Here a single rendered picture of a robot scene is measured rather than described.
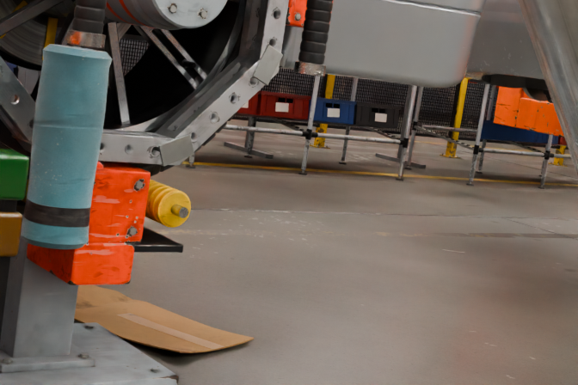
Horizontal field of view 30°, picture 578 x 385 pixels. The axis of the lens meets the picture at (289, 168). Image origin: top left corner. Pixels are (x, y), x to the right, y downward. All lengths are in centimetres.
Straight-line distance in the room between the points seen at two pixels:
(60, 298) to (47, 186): 39
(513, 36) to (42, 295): 270
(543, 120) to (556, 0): 505
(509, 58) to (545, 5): 355
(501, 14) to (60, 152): 294
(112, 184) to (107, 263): 12
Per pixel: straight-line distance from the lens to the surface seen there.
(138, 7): 146
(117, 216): 159
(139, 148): 160
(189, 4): 144
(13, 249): 96
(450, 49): 218
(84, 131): 141
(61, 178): 141
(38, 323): 177
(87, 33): 129
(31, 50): 179
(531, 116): 570
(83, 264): 159
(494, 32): 420
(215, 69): 175
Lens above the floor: 79
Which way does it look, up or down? 7 degrees down
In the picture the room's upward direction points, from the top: 9 degrees clockwise
